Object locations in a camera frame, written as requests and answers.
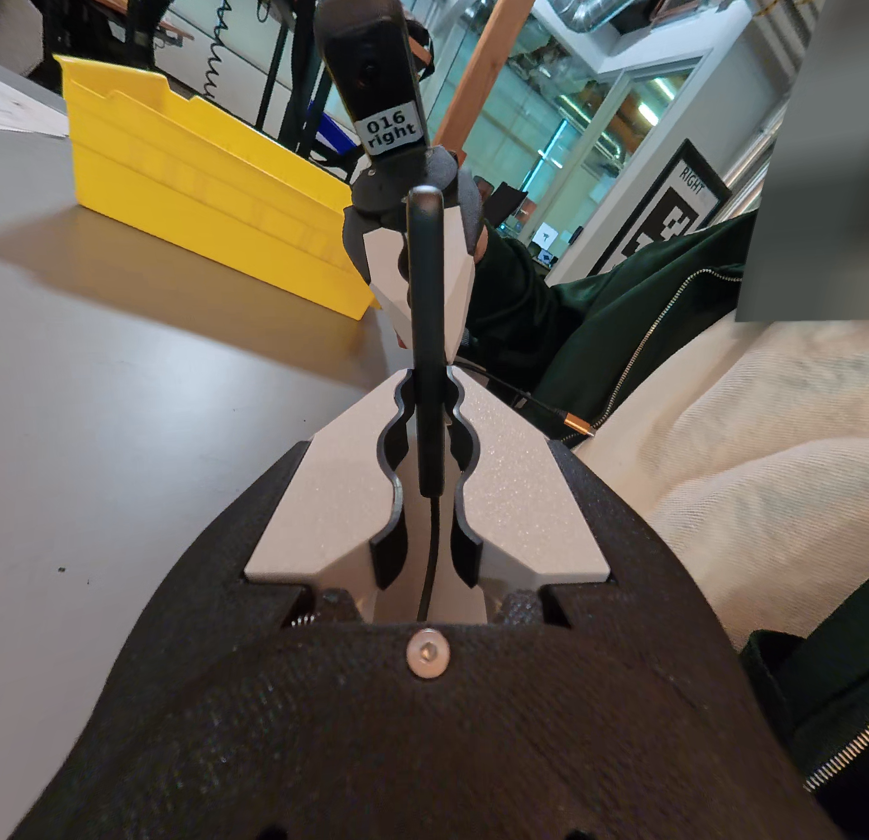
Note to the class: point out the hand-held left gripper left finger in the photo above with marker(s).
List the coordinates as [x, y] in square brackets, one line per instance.
[326, 514]

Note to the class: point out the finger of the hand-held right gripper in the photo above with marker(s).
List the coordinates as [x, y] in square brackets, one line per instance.
[387, 269]
[458, 276]

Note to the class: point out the framed marker poster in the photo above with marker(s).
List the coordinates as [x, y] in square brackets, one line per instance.
[669, 208]

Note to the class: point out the yellow plastic bin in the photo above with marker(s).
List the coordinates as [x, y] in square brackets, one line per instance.
[203, 188]

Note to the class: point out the person's right hand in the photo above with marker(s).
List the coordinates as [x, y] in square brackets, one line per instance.
[480, 246]

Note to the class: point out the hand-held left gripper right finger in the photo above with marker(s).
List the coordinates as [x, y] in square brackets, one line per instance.
[529, 514]

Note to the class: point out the blue-bordered paper sheet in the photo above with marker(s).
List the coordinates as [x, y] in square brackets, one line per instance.
[30, 110]

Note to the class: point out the person's right forearm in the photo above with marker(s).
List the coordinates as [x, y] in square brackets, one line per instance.
[516, 310]

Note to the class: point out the slim dark grey USB hub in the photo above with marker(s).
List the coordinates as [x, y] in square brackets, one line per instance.
[428, 324]

